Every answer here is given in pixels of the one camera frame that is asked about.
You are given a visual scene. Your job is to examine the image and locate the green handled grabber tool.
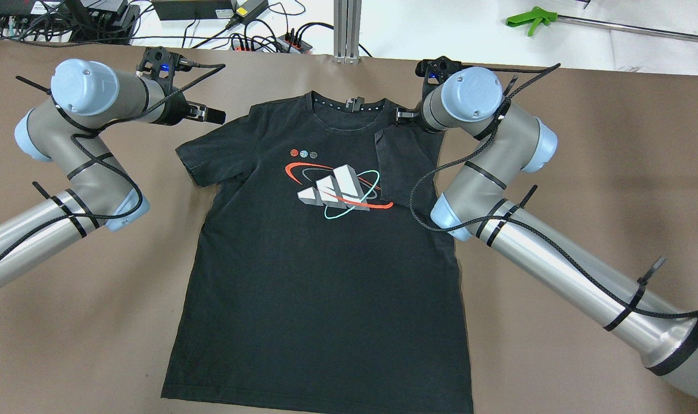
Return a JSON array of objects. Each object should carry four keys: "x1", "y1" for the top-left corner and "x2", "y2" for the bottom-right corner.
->
[{"x1": 505, "y1": 7, "x2": 698, "y2": 44}]

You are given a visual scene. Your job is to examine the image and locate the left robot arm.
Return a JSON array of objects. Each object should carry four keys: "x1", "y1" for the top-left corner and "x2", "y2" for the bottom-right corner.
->
[{"x1": 0, "y1": 56, "x2": 225, "y2": 288}]

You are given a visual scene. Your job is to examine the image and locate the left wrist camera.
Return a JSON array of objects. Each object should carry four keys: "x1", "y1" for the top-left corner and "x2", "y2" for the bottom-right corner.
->
[{"x1": 136, "y1": 47, "x2": 193, "y2": 79}]

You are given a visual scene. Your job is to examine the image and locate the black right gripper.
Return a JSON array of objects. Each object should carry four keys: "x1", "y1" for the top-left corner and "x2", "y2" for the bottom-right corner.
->
[{"x1": 396, "y1": 101, "x2": 441, "y2": 134}]

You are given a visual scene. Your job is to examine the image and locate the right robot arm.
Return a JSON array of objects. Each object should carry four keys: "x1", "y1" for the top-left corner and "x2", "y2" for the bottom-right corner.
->
[{"x1": 396, "y1": 57, "x2": 698, "y2": 398}]

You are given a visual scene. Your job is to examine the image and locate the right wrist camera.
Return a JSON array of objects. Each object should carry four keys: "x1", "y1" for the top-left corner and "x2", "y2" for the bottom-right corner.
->
[{"x1": 415, "y1": 56, "x2": 472, "y2": 86}]

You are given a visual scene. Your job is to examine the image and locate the red black USB hub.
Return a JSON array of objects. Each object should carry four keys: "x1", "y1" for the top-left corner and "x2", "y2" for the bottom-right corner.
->
[{"x1": 227, "y1": 30, "x2": 313, "y2": 54}]

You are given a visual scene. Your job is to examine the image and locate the aluminium frame post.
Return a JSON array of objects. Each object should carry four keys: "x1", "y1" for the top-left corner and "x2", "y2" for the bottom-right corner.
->
[{"x1": 333, "y1": 0, "x2": 362, "y2": 65}]

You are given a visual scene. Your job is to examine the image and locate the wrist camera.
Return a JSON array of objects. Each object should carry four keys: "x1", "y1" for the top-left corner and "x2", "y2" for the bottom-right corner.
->
[
  {"x1": 415, "y1": 56, "x2": 472, "y2": 86},
  {"x1": 136, "y1": 47, "x2": 193, "y2": 79}
]

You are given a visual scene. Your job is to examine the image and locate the black power adapter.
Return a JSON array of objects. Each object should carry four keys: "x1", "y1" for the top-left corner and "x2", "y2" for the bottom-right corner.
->
[{"x1": 151, "y1": 1, "x2": 269, "y2": 22}]

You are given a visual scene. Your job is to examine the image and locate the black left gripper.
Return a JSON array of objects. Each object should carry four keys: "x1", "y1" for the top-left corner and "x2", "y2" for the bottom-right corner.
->
[{"x1": 154, "y1": 92, "x2": 226, "y2": 126}]

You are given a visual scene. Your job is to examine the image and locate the black t-shirt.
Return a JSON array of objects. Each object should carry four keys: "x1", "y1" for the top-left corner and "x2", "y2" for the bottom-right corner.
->
[{"x1": 162, "y1": 91, "x2": 473, "y2": 413}]

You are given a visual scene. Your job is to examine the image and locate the black mini computer box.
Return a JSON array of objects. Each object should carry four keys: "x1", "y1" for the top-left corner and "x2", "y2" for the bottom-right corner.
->
[{"x1": 0, "y1": 1, "x2": 67, "y2": 17}]

